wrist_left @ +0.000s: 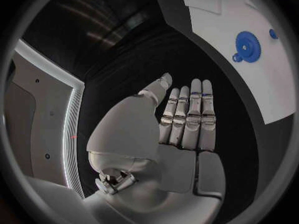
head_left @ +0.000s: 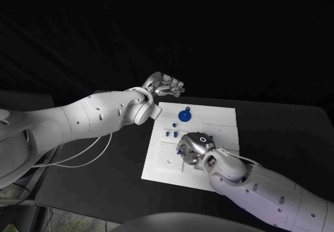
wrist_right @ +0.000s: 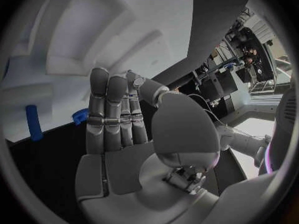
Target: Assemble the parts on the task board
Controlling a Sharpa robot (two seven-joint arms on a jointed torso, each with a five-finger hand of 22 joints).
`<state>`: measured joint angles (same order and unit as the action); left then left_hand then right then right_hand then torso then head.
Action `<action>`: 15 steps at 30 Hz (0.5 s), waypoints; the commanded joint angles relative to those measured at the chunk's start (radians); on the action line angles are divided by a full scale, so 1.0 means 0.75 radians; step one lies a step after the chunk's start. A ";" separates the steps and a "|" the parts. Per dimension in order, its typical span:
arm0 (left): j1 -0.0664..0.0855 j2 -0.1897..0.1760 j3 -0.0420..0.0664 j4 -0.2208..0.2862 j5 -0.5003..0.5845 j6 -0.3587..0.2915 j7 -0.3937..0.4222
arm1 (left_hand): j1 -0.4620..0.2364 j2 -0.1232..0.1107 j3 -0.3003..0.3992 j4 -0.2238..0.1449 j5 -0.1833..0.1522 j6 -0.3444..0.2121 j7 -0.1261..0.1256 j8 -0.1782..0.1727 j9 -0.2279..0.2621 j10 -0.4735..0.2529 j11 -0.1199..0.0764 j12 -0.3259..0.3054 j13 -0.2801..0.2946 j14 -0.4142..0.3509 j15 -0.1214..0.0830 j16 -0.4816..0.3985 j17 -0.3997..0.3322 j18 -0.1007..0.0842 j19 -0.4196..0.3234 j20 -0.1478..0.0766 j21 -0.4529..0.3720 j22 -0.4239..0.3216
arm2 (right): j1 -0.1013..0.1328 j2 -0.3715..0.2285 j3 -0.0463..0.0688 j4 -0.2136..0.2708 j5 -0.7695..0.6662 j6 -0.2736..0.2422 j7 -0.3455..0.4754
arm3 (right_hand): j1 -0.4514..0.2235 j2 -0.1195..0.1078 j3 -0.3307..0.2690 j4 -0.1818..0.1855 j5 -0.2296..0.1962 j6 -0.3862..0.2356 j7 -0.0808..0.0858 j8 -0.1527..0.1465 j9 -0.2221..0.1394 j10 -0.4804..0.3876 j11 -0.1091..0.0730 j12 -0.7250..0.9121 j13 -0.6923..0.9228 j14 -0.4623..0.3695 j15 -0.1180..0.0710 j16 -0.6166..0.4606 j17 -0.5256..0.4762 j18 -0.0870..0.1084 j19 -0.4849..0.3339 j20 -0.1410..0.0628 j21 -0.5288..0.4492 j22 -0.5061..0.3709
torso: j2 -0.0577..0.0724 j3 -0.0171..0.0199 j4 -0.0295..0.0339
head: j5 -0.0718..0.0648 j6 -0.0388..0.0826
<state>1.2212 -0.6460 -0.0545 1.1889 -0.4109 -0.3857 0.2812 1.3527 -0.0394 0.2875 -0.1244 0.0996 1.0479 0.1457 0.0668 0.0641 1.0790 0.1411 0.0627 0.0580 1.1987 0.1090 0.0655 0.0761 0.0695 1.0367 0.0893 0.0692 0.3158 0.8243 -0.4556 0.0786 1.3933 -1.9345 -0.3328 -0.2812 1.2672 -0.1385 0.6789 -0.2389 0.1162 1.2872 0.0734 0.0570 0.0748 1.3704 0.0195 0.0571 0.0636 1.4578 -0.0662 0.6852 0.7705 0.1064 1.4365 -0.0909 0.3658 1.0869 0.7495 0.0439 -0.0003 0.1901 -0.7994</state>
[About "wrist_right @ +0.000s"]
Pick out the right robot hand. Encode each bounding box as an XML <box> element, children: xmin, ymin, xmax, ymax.
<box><xmin>74</xmin><ymin>67</ymin><xmax>222</xmax><ymax>224</ymax></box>

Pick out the white task board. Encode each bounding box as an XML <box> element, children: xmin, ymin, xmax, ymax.
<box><xmin>1</xmin><ymin>0</ymin><xmax>194</xmax><ymax>143</ymax></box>

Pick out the blue gear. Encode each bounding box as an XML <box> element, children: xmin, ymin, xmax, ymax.
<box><xmin>71</xmin><ymin>108</ymin><xmax>91</xmax><ymax>125</ymax></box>

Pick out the blue long cylinder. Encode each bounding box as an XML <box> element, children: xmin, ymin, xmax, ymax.
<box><xmin>25</xmin><ymin>104</ymin><xmax>45</xmax><ymax>142</ymax></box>

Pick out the dark workshop desk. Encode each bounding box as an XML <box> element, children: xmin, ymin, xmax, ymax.
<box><xmin>167</xmin><ymin>67</ymin><xmax>252</xmax><ymax>116</ymax></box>

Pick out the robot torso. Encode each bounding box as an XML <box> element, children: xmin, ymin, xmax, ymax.
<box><xmin>258</xmin><ymin>72</ymin><xmax>297</xmax><ymax>175</ymax></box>

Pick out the cluttered equipment rack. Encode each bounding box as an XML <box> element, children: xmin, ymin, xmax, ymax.
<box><xmin>217</xmin><ymin>9</ymin><xmax>281</xmax><ymax>83</ymax></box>

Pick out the white cable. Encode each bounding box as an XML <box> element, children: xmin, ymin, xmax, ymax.
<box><xmin>187</xmin><ymin>94</ymin><xmax>229</xmax><ymax>127</ymax></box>

